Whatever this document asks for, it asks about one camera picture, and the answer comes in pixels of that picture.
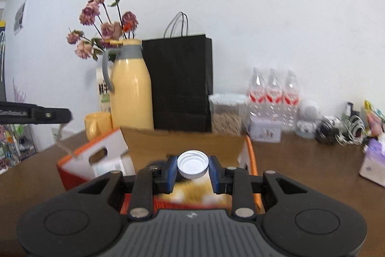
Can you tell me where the yellow mug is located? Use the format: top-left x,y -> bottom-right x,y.
84,112 -> 113,141

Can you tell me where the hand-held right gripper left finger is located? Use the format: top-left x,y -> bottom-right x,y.
64,155 -> 179,221

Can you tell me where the purple coral decoration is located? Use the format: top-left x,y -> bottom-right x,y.
12,78 -> 27,104

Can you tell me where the yellow thermos jug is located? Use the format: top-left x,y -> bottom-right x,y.
102,39 -> 154,130

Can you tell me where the yellow white plush toy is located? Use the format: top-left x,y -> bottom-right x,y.
153,177 -> 232,209

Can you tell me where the black charger cable tangle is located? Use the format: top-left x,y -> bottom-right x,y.
315,115 -> 342,145

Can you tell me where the black power adapter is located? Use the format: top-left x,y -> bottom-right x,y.
346,102 -> 360,118

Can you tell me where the white milk carton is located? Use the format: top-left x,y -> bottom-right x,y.
96,66 -> 113,113

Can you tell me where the white cable tangle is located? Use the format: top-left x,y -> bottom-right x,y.
337,114 -> 369,145

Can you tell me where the purple tissue pack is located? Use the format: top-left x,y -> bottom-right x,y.
359,137 -> 385,188

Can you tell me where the white bottle cap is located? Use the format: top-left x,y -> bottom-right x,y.
177,150 -> 209,180

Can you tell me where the red cardboard box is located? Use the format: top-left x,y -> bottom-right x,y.
57,126 -> 262,215

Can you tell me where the small printed tin box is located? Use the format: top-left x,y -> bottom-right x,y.
248,117 -> 282,142

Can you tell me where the yellow green snack packet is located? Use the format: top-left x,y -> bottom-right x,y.
363,100 -> 385,137

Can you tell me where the black paper bag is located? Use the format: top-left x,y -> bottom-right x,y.
141,12 -> 213,132

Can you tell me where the clear container of seeds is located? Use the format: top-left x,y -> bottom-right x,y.
208,93 -> 249,135

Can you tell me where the framed wall picture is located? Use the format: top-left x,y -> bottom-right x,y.
13,0 -> 27,35

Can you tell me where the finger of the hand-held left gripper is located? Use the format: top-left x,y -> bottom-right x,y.
28,106 -> 73,124

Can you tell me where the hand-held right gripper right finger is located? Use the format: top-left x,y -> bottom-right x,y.
210,155 -> 322,221

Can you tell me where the clear water bottle red label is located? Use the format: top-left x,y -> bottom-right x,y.
248,67 -> 267,117
283,70 -> 300,128
266,68 -> 283,120

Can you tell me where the white robot speaker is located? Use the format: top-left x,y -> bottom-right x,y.
295,100 -> 321,140

